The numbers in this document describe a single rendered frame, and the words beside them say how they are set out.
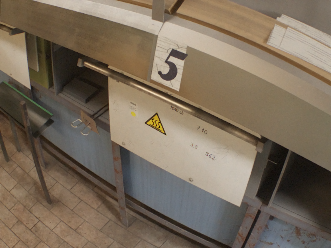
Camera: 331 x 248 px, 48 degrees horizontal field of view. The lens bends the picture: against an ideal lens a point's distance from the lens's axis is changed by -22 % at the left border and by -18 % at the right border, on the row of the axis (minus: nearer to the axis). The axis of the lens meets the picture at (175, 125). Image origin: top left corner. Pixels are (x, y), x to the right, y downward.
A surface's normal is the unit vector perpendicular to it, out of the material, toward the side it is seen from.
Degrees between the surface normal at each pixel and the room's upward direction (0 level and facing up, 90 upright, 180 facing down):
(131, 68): 79
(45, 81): 90
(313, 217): 0
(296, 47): 27
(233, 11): 33
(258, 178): 90
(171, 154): 90
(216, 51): 54
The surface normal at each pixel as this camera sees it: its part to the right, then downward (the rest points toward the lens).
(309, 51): -0.20, -0.40
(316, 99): -0.42, 0.03
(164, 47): -0.53, 0.41
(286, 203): 0.05, -0.73
